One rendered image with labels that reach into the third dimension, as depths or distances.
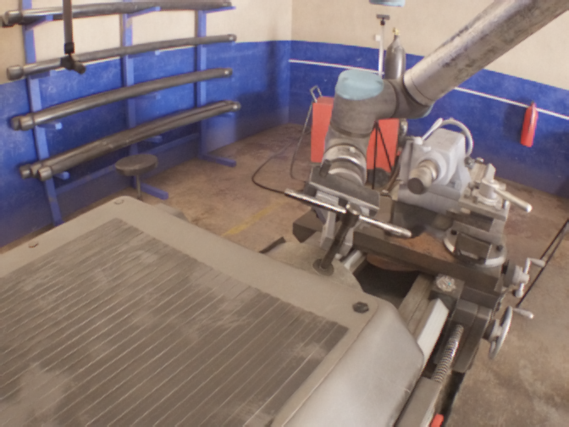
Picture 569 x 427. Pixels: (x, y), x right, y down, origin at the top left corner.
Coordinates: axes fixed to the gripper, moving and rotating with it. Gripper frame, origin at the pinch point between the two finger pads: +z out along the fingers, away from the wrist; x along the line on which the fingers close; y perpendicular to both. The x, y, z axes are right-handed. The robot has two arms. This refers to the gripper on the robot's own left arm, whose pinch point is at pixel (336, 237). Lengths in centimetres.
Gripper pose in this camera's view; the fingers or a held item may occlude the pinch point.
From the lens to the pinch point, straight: 63.0
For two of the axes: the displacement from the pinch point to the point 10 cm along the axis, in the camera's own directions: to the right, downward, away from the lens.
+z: -1.7, 6.1, -7.7
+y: 2.9, -7.2, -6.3
